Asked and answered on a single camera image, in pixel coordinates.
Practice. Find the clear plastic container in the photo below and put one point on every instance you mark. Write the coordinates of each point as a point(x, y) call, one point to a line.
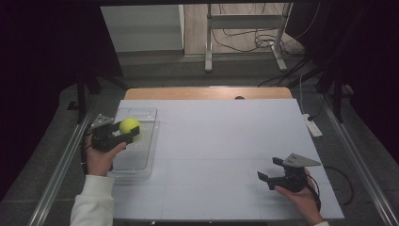
point(141, 153)

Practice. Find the yellow tennis ball dark mark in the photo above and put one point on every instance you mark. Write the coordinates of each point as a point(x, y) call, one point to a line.
point(129, 125)

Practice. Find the white cabinet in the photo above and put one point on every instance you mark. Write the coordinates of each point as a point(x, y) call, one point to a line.
point(141, 28)

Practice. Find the white metal desk frame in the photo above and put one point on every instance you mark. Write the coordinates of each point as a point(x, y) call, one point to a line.
point(244, 22)

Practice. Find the aluminium floor rail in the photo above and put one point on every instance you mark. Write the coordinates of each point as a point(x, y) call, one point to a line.
point(61, 169)
point(357, 160)

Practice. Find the dark curtain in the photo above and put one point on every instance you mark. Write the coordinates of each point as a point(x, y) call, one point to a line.
point(376, 78)

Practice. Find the person's left hand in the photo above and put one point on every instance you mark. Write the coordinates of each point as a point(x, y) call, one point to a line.
point(98, 163)

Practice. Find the white power strip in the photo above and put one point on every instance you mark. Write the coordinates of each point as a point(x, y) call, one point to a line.
point(313, 127)

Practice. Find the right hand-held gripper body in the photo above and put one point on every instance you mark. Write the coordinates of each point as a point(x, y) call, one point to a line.
point(294, 181)

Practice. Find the white foam board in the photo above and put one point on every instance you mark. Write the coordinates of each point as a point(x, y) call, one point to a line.
point(204, 141)

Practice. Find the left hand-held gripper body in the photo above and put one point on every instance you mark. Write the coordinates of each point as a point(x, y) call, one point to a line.
point(103, 138)

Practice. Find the black metal stand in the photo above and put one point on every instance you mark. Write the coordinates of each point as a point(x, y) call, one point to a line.
point(338, 100)
point(81, 94)

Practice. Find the person's right hand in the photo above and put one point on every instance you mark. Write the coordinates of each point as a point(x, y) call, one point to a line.
point(304, 201)

